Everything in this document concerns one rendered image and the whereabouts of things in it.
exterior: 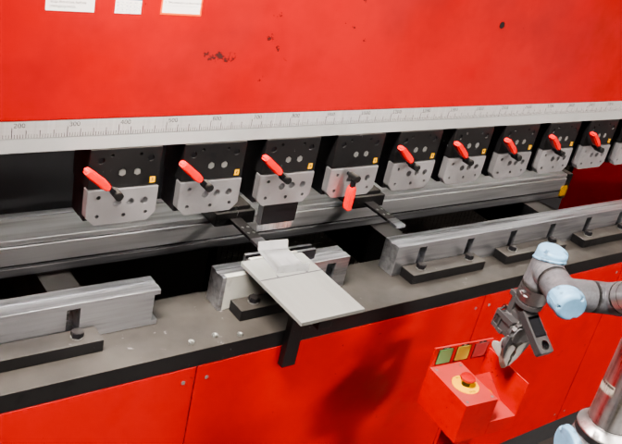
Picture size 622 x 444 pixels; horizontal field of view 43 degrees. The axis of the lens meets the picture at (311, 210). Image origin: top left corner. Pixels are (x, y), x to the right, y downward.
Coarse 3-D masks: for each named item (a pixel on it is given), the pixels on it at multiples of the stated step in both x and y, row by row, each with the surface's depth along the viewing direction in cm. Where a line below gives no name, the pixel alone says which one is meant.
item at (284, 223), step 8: (264, 208) 187; (272, 208) 188; (280, 208) 190; (288, 208) 192; (296, 208) 193; (256, 216) 190; (264, 216) 188; (272, 216) 190; (280, 216) 191; (288, 216) 193; (264, 224) 189; (272, 224) 192; (280, 224) 194; (288, 224) 195
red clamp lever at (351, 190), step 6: (348, 174) 192; (354, 174) 190; (354, 180) 190; (348, 186) 192; (354, 186) 191; (348, 192) 192; (354, 192) 192; (348, 198) 192; (354, 198) 193; (342, 204) 194; (348, 204) 193; (348, 210) 193
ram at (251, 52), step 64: (0, 0) 128; (256, 0) 155; (320, 0) 164; (384, 0) 174; (448, 0) 185; (512, 0) 198; (576, 0) 212; (0, 64) 133; (64, 64) 139; (128, 64) 146; (192, 64) 154; (256, 64) 163; (320, 64) 172; (384, 64) 183; (448, 64) 195; (512, 64) 210; (576, 64) 226; (256, 128) 170; (320, 128) 181; (384, 128) 193; (448, 128) 207
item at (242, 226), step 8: (240, 200) 212; (232, 208) 208; (240, 208) 209; (248, 208) 211; (208, 216) 208; (216, 216) 204; (224, 216) 206; (232, 216) 208; (240, 216) 209; (248, 216) 211; (216, 224) 205; (224, 224) 207; (232, 224) 206; (240, 224) 206; (248, 232) 202; (256, 232) 204; (256, 240) 200
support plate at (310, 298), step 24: (264, 264) 191; (312, 264) 196; (264, 288) 183; (288, 288) 183; (312, 288) 186; (336, 288) 188; (288, 312) 176; (312, 312) 176; (336, 312) 179; (360, 312) 182
